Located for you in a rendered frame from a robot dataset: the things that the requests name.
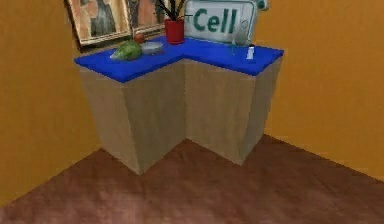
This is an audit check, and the blue-topped wooden corner counter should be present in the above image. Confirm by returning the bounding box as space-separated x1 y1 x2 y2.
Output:
73 35 285 176

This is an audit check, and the grey shallow bowl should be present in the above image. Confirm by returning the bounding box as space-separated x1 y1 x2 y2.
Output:
140 41 165 56

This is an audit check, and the clear glass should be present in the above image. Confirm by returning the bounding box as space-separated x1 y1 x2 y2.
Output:
229 38 240 56

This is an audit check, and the red pot with dark plant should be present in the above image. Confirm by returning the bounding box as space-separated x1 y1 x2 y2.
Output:
156 0 187 46

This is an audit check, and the green lettuce head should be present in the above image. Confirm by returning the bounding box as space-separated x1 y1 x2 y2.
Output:
109 40 144 62

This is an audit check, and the red apple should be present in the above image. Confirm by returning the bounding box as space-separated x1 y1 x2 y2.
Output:
133 31 146 45

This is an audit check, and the white sign with green letters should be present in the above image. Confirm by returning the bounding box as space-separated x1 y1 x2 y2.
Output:
184 0 270 46

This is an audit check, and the framed picture with orange ground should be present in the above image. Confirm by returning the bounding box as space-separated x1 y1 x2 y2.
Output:
125 0 168 36

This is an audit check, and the framed portrait picture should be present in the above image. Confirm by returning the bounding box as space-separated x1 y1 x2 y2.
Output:
65 0 133 47

